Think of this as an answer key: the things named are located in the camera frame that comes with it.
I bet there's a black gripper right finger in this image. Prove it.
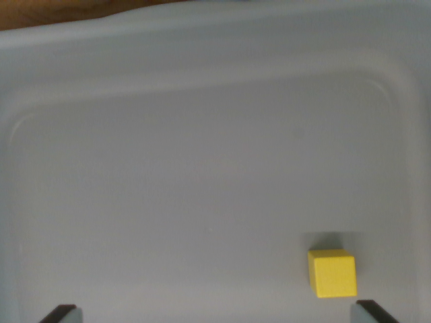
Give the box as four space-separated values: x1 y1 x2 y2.
351 299 401 323

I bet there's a yellow cube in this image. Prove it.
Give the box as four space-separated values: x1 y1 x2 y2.
307 249 358 299

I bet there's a grey plastic bin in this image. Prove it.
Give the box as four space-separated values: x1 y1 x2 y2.
0 0 431 323

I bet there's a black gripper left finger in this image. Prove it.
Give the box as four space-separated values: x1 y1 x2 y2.
38 304 84 323

